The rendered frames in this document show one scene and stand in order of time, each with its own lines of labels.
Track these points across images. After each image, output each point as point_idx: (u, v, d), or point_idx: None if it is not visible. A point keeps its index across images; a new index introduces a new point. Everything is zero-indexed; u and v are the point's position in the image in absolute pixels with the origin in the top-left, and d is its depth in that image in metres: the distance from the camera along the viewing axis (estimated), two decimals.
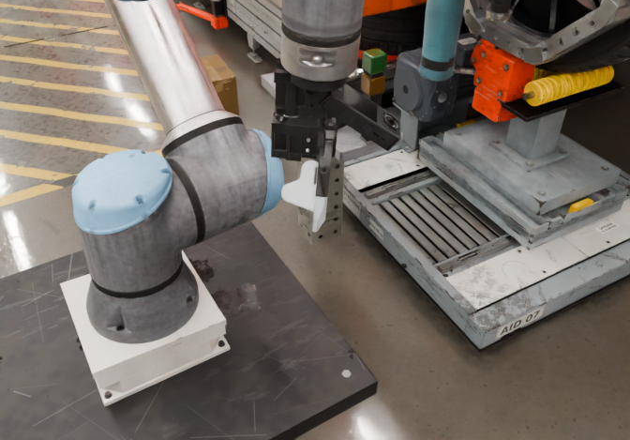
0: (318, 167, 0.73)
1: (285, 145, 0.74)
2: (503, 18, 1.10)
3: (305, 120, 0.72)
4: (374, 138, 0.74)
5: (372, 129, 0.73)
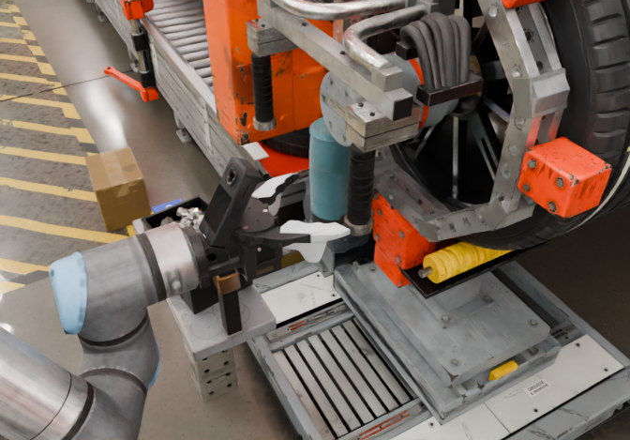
0: (282, 243, 0.76)
1: (268, 262, 0.80)
2: (362, 231, 0.88)
3: (241, 254, 0.78)
4: (248, 194, 0.74)
5: (239, 200, 0.74)
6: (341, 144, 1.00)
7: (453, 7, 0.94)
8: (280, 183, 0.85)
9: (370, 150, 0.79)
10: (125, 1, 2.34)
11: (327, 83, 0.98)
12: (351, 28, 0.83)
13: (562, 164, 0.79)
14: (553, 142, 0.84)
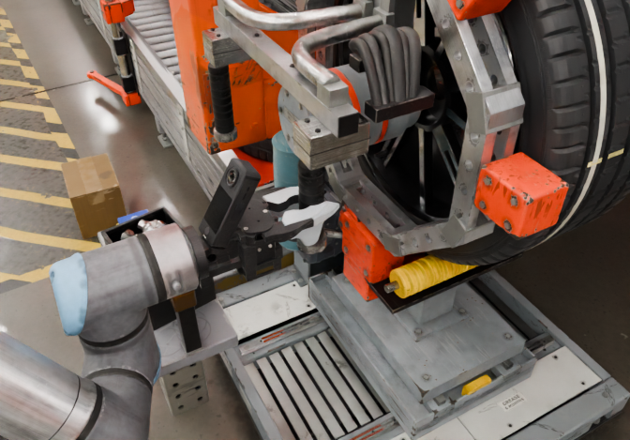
0: (289, 235, 0.78)
1: (268, 262, 0.80)
2: (315, 250, 0.85)
3: (241, 254, 0.78)
4: (248, 196, 0.74)
5: (239, 202, 0.73)
6: None
7: (412, 18, 0.91)
8: (297, 193, 0.82)
9: (317, 167, 0.76)
10: (104, 5, 2.31)
11: (284, 96, 0.95)
12: (300, 40, 0.80)
13: (516, 182, 0.76)
14: (510, 158, 0.81)
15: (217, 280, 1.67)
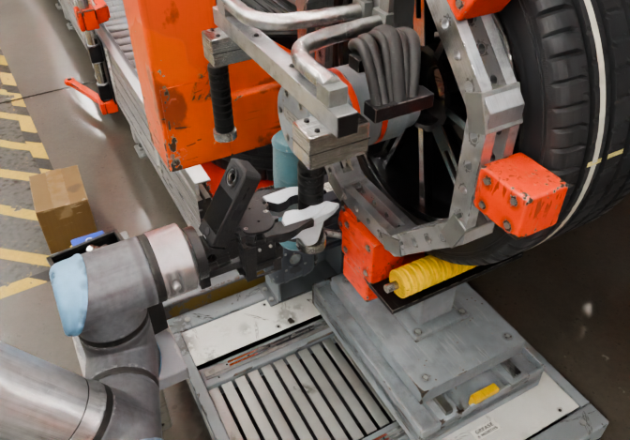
0: (289, 235, 0.78)
1: (268, 262, 0.80)
2: (314, 250, 0.85)
3: (241, 255, 0.78)
4: (248, 196, 0.74)
5: (240, 202, 0.73)
6: None
7: (411, 18, 0.91)
8: (297, 193, 0.82)
9: (317, 167, 0.76)
10: (78, 12, 2.25)
11: (283, 96, 0.95)
12: (299, 40, 0.80)
13: (516, 182, 0.76)
14: (510, 158, 0.81)
15: (183, 300, 1.62)
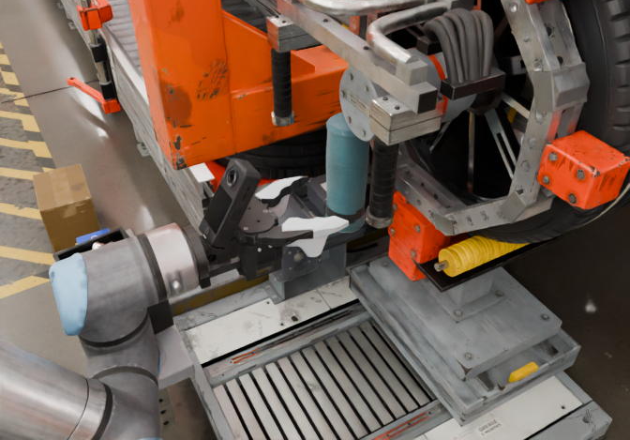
0: (285, 241, 0.77)
1: (268, 262, 0.80)
2: (384, 223, 0.89)
3: (241, 254, 0.78)
4: (248, 195, 0.74)
5: (240, 202, 0.73)
6: (360, 138, 1.02)
7: (472, 4, 0.96)
8: (287, 186, 0.84)
9: (395, 143, 0.80)
10: (81, 11, 2.26)
11: (347, 79, 1.00)
12: (374, 23, 0.85)
13: (581, 157, 0.81)
14: (573, 135, 0.85)
15: (187, 298, 1.62)
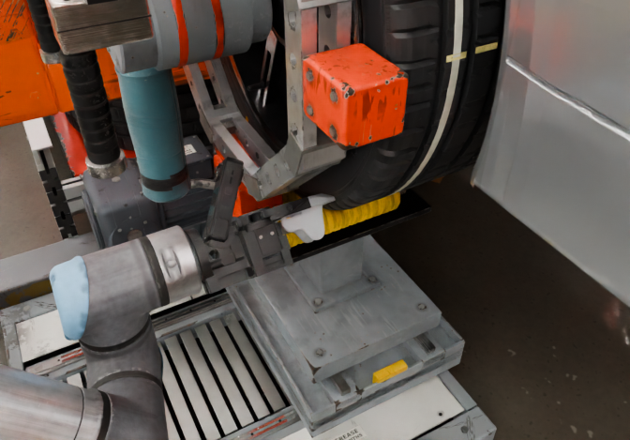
0: (288, 215, 0.77)
1: (277, 254, 0.76)
2: (105, 173, 0.67)
3: (244, 248, 0.75)
4: (235, 179, 0.77)
5: (227, 185, 0.77)
6: (118, 70, 0.79)
7: None
8: None
9: (75, 52, 0.57)
10: None
11: None
12: None
13: (338, 72, 0.58)
14: (344, 48, 0.62)
15: (22, 286, 1.39)
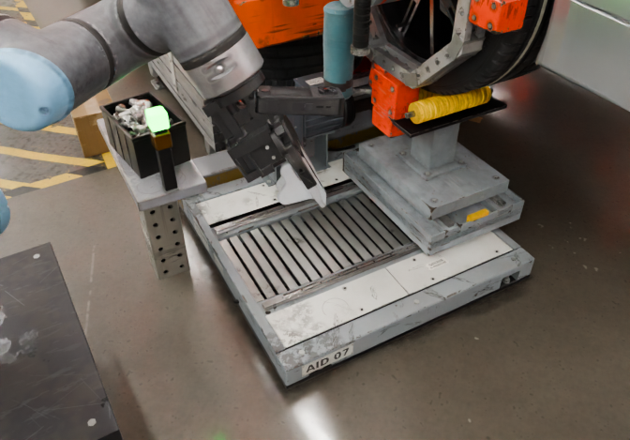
0: (294, 169, 0.77)
1: (253, 165, 0.76)
2: (363, 53, 1.28)
3: (253, 132, 0.75)
4: (321, 111, 0.75)
5: (313, 104, 0.75)
6: (348, 6, 1.40)
7: None
8: (315, 174, 0.82)
9: None
10: None
11: None
12: None
13: None
14: None
15: None
